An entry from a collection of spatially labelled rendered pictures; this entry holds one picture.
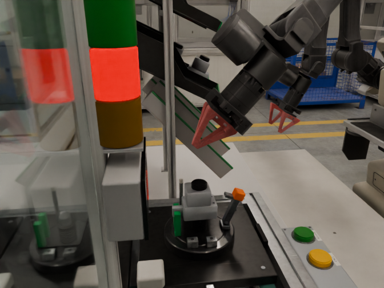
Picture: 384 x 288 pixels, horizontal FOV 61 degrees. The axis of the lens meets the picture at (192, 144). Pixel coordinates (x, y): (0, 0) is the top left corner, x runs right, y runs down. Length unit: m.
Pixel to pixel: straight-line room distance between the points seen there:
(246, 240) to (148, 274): 0.21
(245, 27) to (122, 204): 0.34
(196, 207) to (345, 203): 0.59
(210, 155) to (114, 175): 0.51
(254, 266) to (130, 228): 0.33
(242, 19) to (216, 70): 4.20
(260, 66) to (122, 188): 0.32
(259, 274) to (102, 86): 0.43
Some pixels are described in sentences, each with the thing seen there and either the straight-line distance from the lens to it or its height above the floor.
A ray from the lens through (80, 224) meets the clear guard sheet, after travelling 0.30.
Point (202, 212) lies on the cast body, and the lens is 0.62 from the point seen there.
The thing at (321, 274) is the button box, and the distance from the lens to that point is 0.66.
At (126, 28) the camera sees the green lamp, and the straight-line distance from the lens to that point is 0.32.
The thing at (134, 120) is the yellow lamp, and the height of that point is 1.29.
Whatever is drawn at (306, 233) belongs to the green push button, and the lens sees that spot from 0.73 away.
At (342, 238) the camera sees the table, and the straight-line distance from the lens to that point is 0.94.
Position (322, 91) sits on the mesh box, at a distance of 5.17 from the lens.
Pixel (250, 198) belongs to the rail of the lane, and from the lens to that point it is 0.83.
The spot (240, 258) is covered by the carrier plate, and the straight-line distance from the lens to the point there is 0.64.
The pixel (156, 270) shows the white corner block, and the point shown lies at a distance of 0.59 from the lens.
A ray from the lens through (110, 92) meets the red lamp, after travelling 0.33.
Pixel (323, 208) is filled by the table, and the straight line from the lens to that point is 1.04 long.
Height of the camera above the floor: 1.39
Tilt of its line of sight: 22 degrees down
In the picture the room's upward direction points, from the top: straight up
